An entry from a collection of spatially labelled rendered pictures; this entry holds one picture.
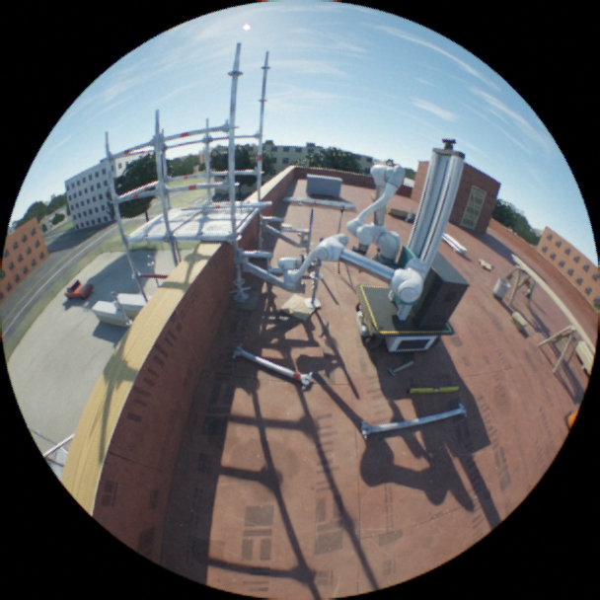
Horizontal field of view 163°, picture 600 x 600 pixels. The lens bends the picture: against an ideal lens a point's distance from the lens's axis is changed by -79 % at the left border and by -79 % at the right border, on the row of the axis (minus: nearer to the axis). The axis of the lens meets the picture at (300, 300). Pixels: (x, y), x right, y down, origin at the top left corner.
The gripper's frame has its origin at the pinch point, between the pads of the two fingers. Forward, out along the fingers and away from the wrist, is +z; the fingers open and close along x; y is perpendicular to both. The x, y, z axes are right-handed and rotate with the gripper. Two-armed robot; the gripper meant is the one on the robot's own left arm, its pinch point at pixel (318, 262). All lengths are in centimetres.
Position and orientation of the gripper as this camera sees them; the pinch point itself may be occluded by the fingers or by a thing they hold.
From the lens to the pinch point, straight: 201.6
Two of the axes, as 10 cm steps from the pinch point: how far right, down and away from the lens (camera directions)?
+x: 1.6, 6.4, -7.5
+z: 9.8, -0.4, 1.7
